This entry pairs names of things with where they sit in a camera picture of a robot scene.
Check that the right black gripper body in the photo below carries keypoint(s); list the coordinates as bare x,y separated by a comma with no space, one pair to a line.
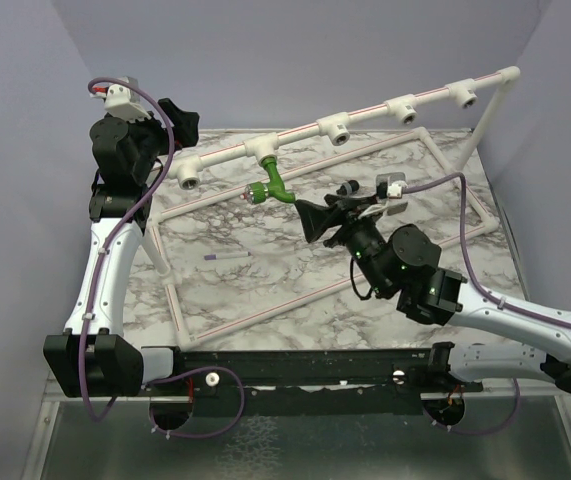
358,235

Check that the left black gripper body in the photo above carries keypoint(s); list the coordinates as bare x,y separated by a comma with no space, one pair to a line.
181,136

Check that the white PVC pipe rack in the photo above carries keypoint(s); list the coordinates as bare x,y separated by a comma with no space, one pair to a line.
186,171

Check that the green plastic water faucet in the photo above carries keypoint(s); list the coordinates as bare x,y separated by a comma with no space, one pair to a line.
259,192

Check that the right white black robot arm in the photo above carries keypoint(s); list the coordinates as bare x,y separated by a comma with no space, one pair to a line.
405,267

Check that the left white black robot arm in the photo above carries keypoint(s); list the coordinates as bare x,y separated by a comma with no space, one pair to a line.
91,354

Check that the black grey faucet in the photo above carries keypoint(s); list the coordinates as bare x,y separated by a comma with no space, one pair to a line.
348,188

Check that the brown metal lever piece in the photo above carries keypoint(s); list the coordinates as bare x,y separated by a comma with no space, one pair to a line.
396,208

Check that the purple capped white pen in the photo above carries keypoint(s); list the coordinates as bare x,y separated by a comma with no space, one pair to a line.
227,255

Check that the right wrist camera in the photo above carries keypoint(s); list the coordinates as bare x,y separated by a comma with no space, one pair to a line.
388,190

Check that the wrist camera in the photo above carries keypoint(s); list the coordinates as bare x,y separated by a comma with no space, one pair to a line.
388,190
120,102

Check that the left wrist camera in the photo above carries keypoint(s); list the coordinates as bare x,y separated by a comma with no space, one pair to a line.
120,102

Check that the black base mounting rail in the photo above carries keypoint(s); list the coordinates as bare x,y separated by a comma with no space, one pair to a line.
305,382

